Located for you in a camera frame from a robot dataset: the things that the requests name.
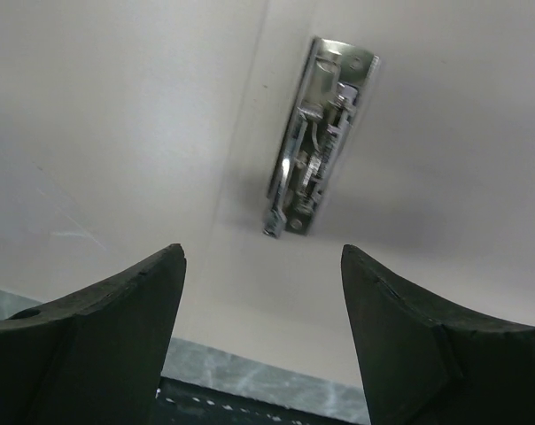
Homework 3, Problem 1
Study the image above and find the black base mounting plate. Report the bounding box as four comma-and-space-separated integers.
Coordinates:
151, 373, 371, 424

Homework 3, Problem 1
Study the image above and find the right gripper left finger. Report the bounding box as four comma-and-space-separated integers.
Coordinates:
0, 244, 187, 424

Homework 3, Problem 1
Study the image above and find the beige cardboard folder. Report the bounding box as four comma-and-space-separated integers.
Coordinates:
0, 1, 535, 386

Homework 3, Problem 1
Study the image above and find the metal folder clip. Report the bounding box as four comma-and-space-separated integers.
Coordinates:
263, 36, 382, 238

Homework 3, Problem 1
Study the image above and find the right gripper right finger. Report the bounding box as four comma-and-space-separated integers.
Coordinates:
341, 244, 535, 424

